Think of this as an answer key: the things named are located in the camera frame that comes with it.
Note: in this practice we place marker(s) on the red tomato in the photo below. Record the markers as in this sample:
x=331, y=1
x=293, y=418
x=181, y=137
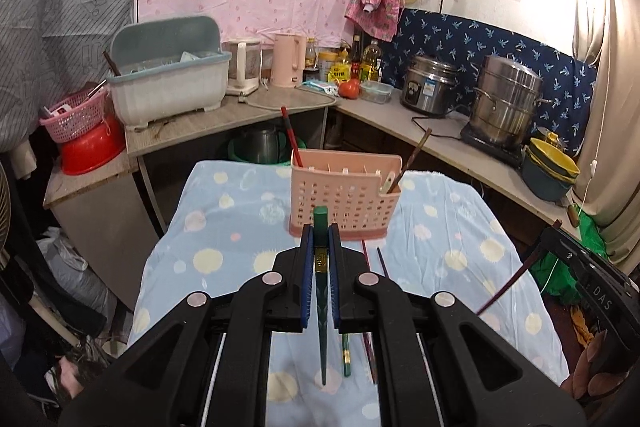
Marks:
x=350, y=89

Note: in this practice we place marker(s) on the grey striped cloth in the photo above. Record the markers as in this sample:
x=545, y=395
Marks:
x=60, y=7

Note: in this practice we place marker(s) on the clear food container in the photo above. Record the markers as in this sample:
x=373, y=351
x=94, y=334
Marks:
x=376, y=92

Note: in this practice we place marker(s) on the red plastic basin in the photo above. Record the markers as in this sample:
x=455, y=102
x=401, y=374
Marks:
x=90, y=152

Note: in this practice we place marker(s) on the maroon chopstick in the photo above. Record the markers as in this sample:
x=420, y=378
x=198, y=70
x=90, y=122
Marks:
x=371, y=357

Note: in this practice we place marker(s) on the green plastic basin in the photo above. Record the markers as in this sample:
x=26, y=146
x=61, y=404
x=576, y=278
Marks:
x=234, y=153

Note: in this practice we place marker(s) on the white electric kettle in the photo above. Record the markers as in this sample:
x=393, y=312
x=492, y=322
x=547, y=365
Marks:
x=240, y=67

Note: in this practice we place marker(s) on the beige curtain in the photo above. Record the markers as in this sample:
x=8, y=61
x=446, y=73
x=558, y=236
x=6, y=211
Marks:
x=615, y=107

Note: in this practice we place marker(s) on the yellow packet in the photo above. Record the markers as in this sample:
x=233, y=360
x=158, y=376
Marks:
x=341, y=71

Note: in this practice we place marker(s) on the white low cabinet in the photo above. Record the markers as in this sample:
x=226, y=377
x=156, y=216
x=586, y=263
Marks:
x=100, y=232

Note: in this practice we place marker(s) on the round electric fan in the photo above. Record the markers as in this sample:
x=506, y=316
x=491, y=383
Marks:
x=4, y=207

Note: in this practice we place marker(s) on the pink plastic basket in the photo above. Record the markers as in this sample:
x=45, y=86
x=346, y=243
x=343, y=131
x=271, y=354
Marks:
x=70, y=117

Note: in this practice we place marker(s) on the blue white packet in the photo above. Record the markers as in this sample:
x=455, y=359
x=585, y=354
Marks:
x=320, y=87

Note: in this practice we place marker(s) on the navy floral cloth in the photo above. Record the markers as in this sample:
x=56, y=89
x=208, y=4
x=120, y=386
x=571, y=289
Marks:
x=500, y=42

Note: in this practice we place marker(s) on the steel steamer pot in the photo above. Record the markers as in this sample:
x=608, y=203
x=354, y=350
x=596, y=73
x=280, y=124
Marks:
x=505, y=102

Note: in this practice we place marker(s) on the person's right hand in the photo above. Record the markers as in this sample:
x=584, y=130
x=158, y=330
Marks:
x=597, y=374

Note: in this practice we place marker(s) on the red chopstick with black band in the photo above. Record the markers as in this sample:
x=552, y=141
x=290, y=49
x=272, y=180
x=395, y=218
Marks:
x=290, y=134

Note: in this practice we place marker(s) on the blue patterned tablecloth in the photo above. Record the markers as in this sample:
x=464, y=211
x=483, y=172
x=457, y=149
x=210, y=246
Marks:
x=225, y=257

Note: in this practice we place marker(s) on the pink electric kettle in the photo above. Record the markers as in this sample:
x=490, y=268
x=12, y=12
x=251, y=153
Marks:
x=285, y=62

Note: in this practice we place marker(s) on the green chopstick with gold band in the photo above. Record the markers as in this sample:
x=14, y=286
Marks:
x=320, y=217
x=345, y=352

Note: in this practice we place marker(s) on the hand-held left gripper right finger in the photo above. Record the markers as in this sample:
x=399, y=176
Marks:
x=334, y=277

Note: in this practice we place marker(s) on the orange cloth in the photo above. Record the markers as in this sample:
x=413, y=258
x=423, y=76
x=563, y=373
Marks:
x=581, y=324

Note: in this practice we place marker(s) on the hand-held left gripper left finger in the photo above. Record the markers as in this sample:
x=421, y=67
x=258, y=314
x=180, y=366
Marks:
x=306, y=277

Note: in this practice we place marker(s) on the steel rice cooker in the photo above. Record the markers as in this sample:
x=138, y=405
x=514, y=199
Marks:
x=427, y=87

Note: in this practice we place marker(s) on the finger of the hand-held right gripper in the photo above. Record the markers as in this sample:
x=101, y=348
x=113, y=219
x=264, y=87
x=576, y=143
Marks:
x=555, y=242

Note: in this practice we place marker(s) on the dark sauce bottle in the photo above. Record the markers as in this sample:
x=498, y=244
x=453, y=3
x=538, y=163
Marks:
x=355, y=62

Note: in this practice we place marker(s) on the grey wooden counter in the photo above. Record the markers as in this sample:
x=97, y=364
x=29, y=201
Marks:
x=380, y=119

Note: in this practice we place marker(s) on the grey plastic bag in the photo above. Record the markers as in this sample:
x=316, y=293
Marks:
x=70, y=267

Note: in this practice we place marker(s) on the green plastic bag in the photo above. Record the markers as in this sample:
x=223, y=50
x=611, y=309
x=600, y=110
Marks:
x=555, y=272

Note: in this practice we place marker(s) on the amber glass jar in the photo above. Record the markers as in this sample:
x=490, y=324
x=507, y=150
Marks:
x=311, y=62

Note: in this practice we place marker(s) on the teal white dish drainer box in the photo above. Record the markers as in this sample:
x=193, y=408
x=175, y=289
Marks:
x=165, y=92

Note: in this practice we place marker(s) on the pink perforated utensil holder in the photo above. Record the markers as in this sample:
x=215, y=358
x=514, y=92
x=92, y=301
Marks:
x=345, y=202

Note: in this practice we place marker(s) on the white ceramic spoon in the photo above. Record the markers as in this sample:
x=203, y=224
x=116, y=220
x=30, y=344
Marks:
x=387, y=182

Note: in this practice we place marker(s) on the dark brown chopstick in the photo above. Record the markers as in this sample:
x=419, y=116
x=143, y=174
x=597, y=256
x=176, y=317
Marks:
x=415, y=152
x=505, y=284

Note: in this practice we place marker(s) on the round glass plate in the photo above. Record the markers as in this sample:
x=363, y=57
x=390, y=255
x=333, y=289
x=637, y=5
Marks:
x=285, y=99

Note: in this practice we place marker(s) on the black induction cooktop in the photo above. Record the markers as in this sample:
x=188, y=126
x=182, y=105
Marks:
x=480, y=139

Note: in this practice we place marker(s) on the stacked yellow blue bowls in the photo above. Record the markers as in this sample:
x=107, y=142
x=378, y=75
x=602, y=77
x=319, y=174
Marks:
x=545, y=177

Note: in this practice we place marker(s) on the cooking oil bottle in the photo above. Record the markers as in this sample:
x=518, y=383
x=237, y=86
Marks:
x=370, y=64

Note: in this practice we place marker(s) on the dark purple chopstick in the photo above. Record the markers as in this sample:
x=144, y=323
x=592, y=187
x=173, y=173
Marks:
x=382, y=263

